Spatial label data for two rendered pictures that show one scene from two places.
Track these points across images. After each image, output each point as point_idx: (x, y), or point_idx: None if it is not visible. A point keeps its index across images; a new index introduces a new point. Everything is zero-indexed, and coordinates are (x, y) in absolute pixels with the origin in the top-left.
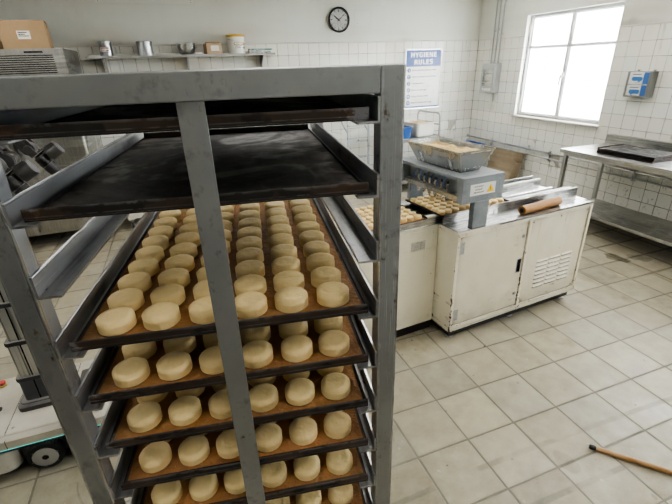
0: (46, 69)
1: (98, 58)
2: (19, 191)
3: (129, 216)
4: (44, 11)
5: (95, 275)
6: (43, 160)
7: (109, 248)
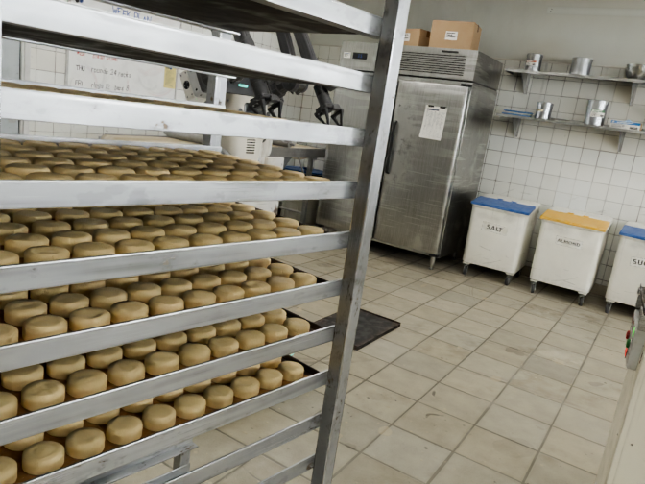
0: (454, 70)
1: (518, 71)
2: (254, 85)
3: (465, 257)
4: (490, 20)
5: (380, 292)
6: (319, 88)
7: (419, 278)
